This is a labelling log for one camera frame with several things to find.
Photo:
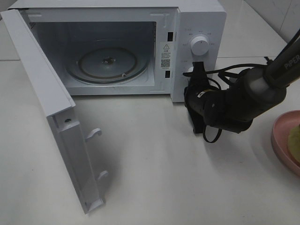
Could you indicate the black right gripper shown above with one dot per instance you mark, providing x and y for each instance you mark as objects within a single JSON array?
[{"x": 203, "y": 99}]

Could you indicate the pink plate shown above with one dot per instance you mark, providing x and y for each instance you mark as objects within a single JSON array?
[{"x": 279, "y": 139}]

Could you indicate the sandwich with lettuce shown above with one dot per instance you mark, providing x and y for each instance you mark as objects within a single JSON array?
[{"x": 294, "y": 143}]

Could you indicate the white microwave door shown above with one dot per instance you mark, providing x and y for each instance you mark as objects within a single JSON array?
[{"x": 59, "y": 110}]

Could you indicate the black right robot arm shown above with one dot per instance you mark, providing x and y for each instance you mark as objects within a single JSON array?
[{"x": 230, "y": 98}]

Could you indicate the lower white timer knob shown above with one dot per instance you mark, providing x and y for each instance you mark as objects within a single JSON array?
[{"x": 189, "y": 70}]

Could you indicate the upper white power knob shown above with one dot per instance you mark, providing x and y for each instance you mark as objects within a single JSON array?
[{"x": 199, "y": 45}]

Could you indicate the white warning label sticker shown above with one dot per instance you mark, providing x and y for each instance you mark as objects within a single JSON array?
[{"x": 165, "y": 55}]

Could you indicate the glass microwave turntable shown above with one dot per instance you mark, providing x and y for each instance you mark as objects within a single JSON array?
[{"x": 107, "y": 65}]

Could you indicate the white microwave oven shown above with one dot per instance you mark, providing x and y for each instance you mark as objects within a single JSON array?
[{"x": 65, "y": 28}]

